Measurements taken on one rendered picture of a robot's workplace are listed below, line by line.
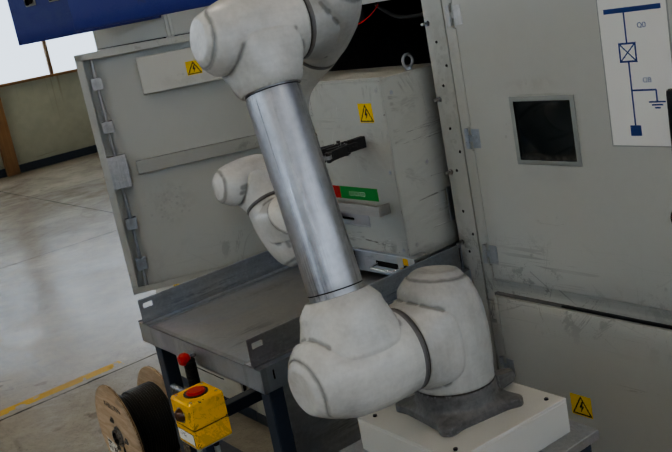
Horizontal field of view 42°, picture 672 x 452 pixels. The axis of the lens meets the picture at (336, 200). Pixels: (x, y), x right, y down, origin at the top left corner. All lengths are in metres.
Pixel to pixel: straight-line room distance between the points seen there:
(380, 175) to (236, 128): 0.63
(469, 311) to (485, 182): 0.65
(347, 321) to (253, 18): 0.53
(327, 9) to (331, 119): 0.82
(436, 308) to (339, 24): 0.53
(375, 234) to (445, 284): 0.80
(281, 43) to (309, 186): 0.25
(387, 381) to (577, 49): 0.83
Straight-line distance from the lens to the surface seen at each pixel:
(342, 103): 2.30
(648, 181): 1.89
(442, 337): 1.55
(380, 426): 1.68
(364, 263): 2.40
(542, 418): 1.66
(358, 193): 2.34
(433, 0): 2.19
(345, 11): 1.57
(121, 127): 2.69
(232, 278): 2.56
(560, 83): 1.95
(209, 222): 2.75
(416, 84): 2.25
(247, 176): 2.01
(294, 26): 1.53
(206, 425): 1.78
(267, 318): 2.26
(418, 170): 2.26
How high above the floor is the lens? 1.60
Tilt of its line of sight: 13 degrees down
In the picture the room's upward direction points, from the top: 11 degrees counter-clockwise
